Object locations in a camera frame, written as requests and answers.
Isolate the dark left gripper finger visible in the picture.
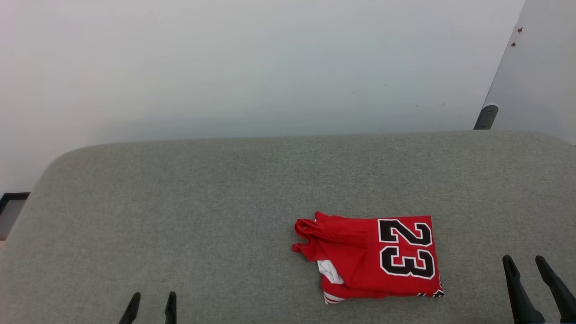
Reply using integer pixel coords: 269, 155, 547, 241
164, 292, 177, 324
119, 292, 141, 324

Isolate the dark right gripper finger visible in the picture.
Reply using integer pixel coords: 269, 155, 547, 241
502, 255, 545, 324
535, 255, 576, 324

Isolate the red Bulls basketball jersey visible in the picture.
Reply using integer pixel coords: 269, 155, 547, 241
292, 211, 445, 305

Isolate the white partition panel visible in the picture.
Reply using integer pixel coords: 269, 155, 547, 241
484, 0, 576, 144

